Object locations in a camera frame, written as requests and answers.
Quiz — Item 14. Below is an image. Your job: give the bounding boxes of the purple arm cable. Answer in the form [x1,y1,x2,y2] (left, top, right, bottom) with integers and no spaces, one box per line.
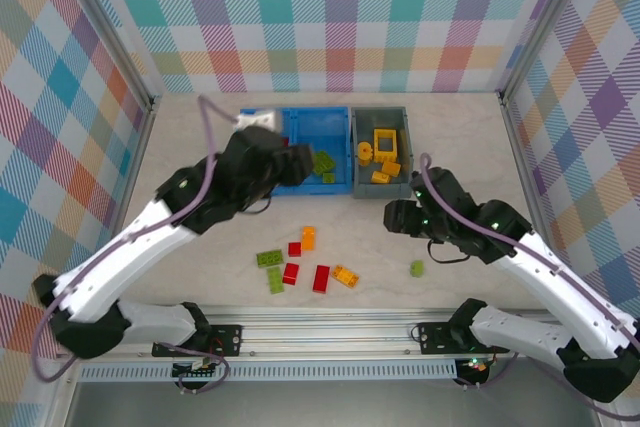
[418,151,640,421]
[30,94,241,396]

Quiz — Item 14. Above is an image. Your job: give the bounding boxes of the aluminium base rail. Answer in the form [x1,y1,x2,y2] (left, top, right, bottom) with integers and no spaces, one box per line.
[53,307,607,362]

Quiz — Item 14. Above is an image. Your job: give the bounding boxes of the grey plastic bin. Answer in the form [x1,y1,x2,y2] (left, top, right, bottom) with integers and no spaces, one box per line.
[349,105,416,200]

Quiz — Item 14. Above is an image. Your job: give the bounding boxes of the thin black left wire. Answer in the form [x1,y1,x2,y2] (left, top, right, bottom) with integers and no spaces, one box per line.
[238,195,275,217]

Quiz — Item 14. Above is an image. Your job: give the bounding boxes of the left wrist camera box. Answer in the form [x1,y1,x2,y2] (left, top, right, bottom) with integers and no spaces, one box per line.
[233,109,277,134]

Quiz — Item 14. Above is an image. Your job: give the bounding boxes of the blue two-compartment bin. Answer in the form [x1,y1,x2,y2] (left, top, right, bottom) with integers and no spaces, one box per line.
[238,105,351,198]

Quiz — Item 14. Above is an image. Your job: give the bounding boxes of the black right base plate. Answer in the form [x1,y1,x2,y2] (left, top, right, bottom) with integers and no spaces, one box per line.
[417,321,512,355]

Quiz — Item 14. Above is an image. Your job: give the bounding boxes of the slotted grey cable duct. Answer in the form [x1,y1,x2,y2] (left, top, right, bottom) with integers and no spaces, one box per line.
[78,364,459,383]

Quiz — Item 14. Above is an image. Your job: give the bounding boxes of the circuit board with lights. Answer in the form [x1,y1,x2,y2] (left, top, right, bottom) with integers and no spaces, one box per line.
[458,356,490,379]

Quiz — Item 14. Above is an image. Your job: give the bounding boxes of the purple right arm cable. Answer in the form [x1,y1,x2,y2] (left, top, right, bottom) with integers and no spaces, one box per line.
[418,151,640,421]

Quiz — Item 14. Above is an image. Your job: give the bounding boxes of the small circuit board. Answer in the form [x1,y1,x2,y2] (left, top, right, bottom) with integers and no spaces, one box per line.
[171,357,222,381]

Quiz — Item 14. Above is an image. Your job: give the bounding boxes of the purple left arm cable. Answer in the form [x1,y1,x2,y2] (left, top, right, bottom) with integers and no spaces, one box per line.
[30,94,241,396]

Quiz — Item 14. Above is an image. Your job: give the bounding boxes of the aluminium side rail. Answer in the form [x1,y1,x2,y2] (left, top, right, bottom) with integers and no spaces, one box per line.
[498,94,576,318]
[87,96,161,323]

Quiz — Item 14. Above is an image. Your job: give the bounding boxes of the aluminium frame post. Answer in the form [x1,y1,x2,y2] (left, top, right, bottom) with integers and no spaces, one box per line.
[496,0,600,106]
[58,0,160,111]

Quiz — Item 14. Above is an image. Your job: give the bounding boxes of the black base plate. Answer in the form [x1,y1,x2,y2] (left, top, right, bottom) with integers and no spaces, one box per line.
[417,321,512,355]
[151,324,244,359]

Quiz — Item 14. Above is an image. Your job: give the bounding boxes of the thin black right wire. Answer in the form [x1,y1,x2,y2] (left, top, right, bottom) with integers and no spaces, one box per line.
[427,239,472,265]

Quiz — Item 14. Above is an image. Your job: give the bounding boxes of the thin black wire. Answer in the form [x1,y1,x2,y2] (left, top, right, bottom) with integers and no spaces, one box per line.
[238,195,275,217]
[427,239,472,265]

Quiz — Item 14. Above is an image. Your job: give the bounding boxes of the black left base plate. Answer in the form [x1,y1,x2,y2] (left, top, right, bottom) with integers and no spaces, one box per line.
[151,324,244,359]

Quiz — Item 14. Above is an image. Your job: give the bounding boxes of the yellow lego window frame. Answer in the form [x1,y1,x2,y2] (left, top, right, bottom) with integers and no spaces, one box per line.
[372,128,400,154]

